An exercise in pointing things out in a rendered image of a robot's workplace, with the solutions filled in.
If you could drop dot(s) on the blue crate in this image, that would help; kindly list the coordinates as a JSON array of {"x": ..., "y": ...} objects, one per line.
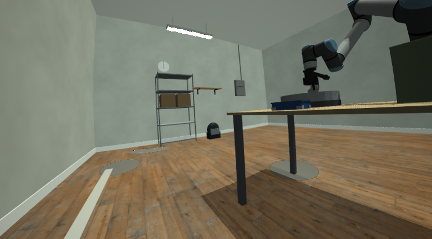
[{"x": 291, "y": 105}]

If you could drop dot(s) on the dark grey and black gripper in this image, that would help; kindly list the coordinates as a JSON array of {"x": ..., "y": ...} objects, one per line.
[{"x": 314, "y": 86}]

